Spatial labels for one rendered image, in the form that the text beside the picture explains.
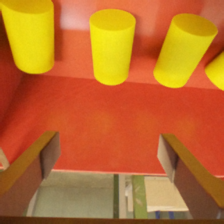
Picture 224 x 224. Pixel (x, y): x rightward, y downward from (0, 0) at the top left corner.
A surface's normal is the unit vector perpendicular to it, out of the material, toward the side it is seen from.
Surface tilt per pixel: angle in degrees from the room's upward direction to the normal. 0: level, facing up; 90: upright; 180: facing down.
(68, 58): 0
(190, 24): 90
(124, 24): 90
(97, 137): 90
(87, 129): 90
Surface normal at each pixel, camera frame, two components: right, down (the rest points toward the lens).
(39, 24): 0.60, 0.74
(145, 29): -0.01, 0.82
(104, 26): 0.03, -0.57
